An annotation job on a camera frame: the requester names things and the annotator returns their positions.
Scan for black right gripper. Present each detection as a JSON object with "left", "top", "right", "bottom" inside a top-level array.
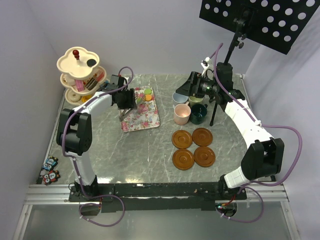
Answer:
[{"left": 175, "top": 71, "right": 221, "bottom": 99}]

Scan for metal serving tongs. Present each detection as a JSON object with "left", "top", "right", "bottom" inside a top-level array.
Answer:
[{"left": 118, "top": 97, "right": 141, "bottom": 122}]

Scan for orange toy macaron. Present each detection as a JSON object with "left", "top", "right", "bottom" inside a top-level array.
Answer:
[{"left": 145, "top": 94, "right": 152, "bottom": 101}]

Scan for pink toy cake slice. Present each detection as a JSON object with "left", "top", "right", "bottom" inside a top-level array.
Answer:
[{"left": 94, "top": 70, "right": 105, "bottom": 82}]

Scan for chocolate layer toy cake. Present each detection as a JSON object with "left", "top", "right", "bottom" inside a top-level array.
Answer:
[{"left": 84, "top": 77, "right": 99, "bottom": 91}]

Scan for yellow toy tart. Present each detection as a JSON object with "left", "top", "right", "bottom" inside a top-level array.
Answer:
[{"left": 81, "top": 95, "right": 91, "bottom": 103}]

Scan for pink toy popsicle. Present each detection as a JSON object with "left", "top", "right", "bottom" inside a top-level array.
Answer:
[{"left": 74, "top": 79, "right": 85, "bottom": 92}]

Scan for black toy cookie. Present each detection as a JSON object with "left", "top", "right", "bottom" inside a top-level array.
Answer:
[{"left": 86, "top": 58, "right": 97, "bottom": 68}]

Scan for white toy donut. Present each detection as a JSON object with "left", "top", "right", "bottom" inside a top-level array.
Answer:
[{"left": 68, "top": 92, "right": 81, "bottom": 102}]

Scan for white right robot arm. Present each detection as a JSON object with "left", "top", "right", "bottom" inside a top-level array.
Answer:
[{"left": 176, "top": 57, "right": 285, "bottom": 200}]

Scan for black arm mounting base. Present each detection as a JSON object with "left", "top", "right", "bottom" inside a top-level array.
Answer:
[{"left": 68, "top": 181, "right": 247, "bottom": 213}]

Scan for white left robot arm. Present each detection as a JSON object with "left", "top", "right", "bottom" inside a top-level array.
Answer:
[{"left": 56, "top": 74, "right": 137, "bottom": 201}]

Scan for light green mug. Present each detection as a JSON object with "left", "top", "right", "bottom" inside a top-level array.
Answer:
[{"left": 188, "top": 96, "right": 204, "bottom": 108}]

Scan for light blue mug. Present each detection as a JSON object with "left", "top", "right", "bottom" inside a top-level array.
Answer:
[{"left": 172, "top": 92, "right": 189, "bottom": 108}]

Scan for dark green mug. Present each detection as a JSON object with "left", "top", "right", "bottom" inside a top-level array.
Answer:
[{"left": 189, "top": 103, "right": 208, "bottom": 125}]

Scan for floral serving tray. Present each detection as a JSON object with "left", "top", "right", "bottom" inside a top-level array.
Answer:
[{"left": 121, "top": 86, "right": 161, "bottom": 133}]

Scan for pink mug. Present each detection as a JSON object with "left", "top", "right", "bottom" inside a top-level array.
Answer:
[{"left": 173, "top": 101, "right": 191, "bottom": 125}]

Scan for cream three-tier dessert stand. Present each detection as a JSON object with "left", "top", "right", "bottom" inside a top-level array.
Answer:
[{"left": 56, "top": 46, "right": 107, "bottom": 106}]

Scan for brown wooden coaster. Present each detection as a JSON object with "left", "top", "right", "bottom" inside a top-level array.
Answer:
[
  {"left": 172, "top": 149, "right": 195, "bottom": 171},
  {"left": 193, "top": 146, "right": 216, "bottom": 168},
  {"left": 171, "top": 130, "right": 193, "bottom": 149},
  {"left": 192, "top": 127, "right": 213, "bottom": 147}
]

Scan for black perforated calibration board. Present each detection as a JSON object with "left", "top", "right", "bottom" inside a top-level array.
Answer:
[{"left": 199, "top": 0, "right": 320, "bottom": 55}]

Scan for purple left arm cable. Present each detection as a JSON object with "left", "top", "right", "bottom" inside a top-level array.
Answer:
[{"left": 61, "top": 65, "right": 134, "bottom": 228}]

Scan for aluminium frame rail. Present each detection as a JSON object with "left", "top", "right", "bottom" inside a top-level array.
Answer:
[{"left": 12, "top": 184, "right": 76, "bottom": 240}]

